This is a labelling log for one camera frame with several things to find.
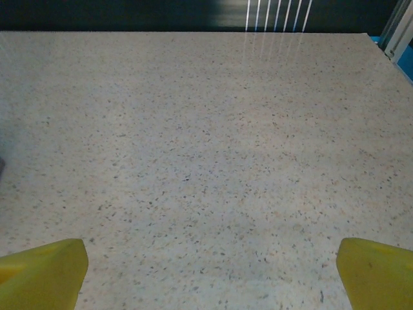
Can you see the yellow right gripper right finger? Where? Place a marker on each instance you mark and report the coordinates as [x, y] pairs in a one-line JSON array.
[[377, 277]]

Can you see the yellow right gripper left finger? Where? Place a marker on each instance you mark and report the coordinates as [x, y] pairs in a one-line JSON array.
[[42, 277]]

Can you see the aluminium right frame post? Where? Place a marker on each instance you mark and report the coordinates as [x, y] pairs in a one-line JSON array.
[[398, 35]]

